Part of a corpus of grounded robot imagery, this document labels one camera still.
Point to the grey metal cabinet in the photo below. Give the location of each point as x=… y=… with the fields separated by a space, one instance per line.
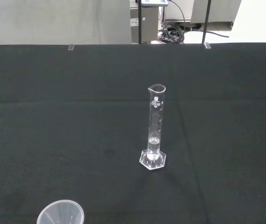
x=149 y=25

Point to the black bench cloth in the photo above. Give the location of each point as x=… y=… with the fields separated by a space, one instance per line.
x=53 y=128

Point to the black tripod leg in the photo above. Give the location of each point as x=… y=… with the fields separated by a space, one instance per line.
x=140 y=23
x=206 y=21

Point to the clear cloth clip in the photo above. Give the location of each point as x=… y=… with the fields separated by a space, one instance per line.
x=207 y=45
x=71 y=47

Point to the pale board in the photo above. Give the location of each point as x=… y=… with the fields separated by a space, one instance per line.
x=53 y=21

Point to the clear plastic funnel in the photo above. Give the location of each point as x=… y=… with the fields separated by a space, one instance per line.
x=60 y=213

